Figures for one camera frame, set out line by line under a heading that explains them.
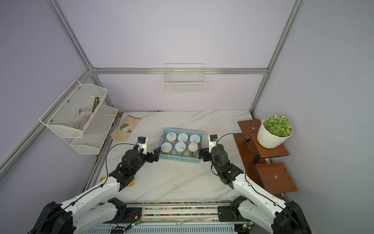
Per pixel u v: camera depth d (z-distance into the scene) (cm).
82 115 78
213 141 69
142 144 70
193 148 92
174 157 89
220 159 58
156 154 75
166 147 93
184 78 97
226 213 73
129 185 62
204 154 71
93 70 93
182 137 98
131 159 61
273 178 72
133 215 73
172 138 98
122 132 108
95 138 91
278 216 41
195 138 98
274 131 65
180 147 93
